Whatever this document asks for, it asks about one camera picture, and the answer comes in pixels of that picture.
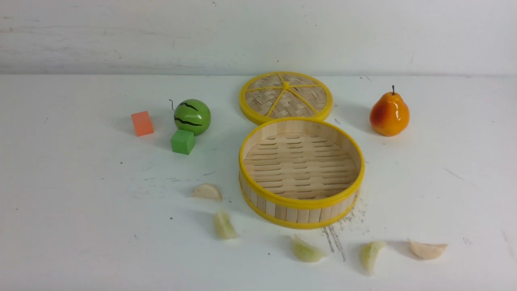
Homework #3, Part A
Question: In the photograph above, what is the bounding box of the orange toy pear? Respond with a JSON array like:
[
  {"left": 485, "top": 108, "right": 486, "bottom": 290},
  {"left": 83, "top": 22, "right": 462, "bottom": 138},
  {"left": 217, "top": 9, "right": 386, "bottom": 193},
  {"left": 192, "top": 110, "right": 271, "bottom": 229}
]
[{"left": 370, "top": 85, "right": 410, "bottom": 137}]

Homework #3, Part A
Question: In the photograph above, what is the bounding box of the bamboo steamer tray yellow rim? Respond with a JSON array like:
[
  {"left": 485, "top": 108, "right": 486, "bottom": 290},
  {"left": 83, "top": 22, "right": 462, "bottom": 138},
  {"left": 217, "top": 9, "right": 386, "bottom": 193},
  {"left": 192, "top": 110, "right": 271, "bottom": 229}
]
[{"left": 239, "top": 117, "right": 366, "bottom": 230}]

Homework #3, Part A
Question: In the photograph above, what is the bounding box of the green toy watermelon ball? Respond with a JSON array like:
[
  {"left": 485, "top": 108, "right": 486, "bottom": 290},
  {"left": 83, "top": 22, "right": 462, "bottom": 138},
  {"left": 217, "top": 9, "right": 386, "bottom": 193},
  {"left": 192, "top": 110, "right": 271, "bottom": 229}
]
[{"left": 170, "top": 98, "right": 212, "bottom": 136}]

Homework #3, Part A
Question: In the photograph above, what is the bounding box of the woven bamboo steamer lid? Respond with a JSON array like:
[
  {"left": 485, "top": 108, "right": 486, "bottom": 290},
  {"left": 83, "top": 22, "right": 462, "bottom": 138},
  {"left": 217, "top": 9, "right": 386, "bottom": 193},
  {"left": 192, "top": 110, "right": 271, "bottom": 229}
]
[{"left": 238, "top": 71, "right": 334, "bottom": 125}]

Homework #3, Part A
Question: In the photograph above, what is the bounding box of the pale beige dumpling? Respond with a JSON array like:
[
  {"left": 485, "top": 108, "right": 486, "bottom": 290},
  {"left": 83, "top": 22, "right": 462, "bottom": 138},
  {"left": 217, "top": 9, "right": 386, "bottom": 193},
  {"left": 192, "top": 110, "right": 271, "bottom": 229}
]
[
  {"left": 191, "top": 183, "right": 222, "bottom": 201},
  {"left": 408, "top": 239, "right": 448, "bottom": 260}
]

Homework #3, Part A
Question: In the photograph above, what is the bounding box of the orange cube block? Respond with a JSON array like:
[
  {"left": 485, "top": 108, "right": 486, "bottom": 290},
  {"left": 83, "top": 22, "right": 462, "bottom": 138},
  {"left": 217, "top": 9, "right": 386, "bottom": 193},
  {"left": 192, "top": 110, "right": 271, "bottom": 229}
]
[{"left": 130, "top": 111, "right": 154, "bottom": 137}]

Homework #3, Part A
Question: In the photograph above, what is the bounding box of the green dumpling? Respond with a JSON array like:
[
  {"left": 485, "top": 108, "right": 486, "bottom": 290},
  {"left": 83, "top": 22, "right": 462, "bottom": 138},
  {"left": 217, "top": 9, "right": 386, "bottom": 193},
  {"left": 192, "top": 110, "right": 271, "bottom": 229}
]
[
  {"left": 292, "top": 235, "right": 326, "bottom": 263},
  {"left": 214, "top": 208, "right": 239, "bottom": 240},
  {"left": 360, "top": 241, "right": 387, "bottom": 276}
]

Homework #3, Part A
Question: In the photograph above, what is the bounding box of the green cube block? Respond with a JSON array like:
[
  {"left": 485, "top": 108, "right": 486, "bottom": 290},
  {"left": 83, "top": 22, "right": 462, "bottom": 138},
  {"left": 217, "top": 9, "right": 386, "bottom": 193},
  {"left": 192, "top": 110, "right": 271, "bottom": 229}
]
[{"left": 170, "top": 129, "right": 195, "bottom": 155}]

